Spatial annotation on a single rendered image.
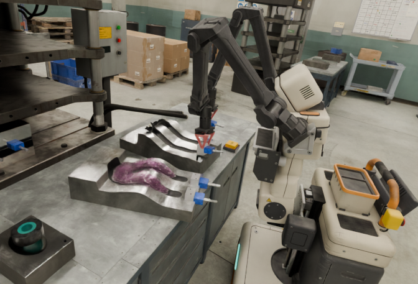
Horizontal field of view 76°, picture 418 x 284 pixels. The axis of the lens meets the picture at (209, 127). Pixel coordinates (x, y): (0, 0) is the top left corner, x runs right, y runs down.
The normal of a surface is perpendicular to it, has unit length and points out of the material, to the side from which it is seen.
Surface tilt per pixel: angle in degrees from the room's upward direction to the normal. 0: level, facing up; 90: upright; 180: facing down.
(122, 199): 90
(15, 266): 0
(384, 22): 90
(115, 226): 0
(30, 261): 0
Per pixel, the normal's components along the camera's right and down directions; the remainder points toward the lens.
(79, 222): 0.11, -0.90
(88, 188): -0.15, 0.40
